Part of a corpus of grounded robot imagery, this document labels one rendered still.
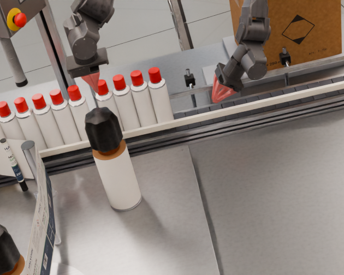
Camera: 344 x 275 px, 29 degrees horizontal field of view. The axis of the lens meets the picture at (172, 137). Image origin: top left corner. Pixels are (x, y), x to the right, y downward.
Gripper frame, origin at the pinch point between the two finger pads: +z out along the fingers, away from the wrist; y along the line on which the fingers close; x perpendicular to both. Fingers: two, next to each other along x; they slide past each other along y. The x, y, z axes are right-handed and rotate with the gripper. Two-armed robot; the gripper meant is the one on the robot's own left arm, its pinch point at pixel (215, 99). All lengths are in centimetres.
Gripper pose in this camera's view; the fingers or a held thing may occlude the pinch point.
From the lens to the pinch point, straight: 197.0
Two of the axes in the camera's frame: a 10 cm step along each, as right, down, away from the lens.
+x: 8.7, 3.0, 3.9
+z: -4.7, 7.4, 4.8
